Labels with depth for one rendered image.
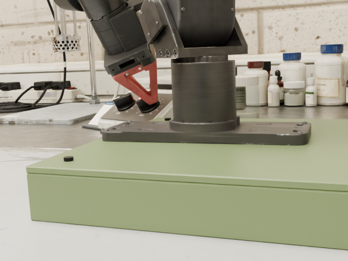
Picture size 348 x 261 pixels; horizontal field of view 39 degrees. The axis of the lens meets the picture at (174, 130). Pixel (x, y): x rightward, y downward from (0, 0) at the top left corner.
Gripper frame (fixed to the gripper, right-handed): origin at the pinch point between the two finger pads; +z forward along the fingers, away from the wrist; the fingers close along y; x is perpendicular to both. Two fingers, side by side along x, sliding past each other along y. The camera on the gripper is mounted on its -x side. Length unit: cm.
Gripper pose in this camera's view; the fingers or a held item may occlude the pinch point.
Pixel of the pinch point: (151, 97)
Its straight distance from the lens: 74.7
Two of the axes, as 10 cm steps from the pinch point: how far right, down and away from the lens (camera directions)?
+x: -9.1, 3.9, 1.1
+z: 3.9, 7.8, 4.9
